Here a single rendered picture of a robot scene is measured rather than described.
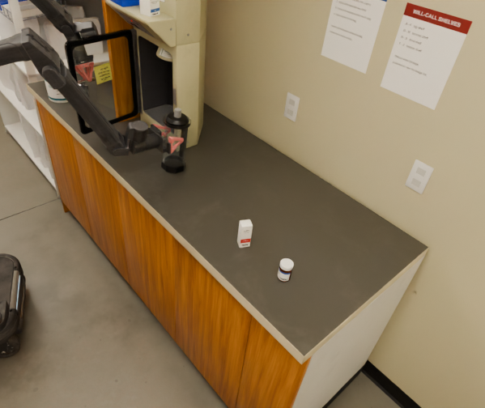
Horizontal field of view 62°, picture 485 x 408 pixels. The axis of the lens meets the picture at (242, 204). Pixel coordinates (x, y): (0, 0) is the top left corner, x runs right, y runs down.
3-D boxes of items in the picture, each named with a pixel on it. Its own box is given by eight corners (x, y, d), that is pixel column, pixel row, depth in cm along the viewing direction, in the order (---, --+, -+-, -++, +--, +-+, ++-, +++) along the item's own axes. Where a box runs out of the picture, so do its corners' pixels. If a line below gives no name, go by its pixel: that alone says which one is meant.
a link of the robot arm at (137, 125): (110, 139, 153) (112, 155, 148) (112, 115, 145) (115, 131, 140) (142, 140, 158) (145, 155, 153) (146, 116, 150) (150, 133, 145)
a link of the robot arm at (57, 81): (36, 52, 120) (36, 74, 114) (53, 44, 120) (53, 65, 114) (112, 142, 155) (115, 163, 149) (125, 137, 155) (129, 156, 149)
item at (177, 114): (179, 116, 166) (180, 102, 162) (193, 127, 161) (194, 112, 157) (160, 121, 160) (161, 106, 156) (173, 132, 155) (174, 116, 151)
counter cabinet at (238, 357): (147, 178, 320) (139, 66, 262) (359, 373, 209) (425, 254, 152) (63, 210, 283) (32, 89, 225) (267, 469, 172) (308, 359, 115)
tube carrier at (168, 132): (176, 155, 178) (180, 111, 165) (191, 167, 173) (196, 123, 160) (155, 161, 172) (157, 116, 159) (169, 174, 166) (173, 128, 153)
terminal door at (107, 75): (138, 114, 196) (131, 28, 170) (82, 135, 177) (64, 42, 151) (137, 114, 196) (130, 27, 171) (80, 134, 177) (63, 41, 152)
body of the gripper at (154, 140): (152, 125, 160) (135, 129, 155) (167, 138, 154) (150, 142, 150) (152, 140, 164) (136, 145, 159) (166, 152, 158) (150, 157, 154)
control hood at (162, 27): (132, 22, 171) (130, -4, 164) (176, 46, 153) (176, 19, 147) (107, 25, 164) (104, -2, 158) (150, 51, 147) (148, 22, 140)
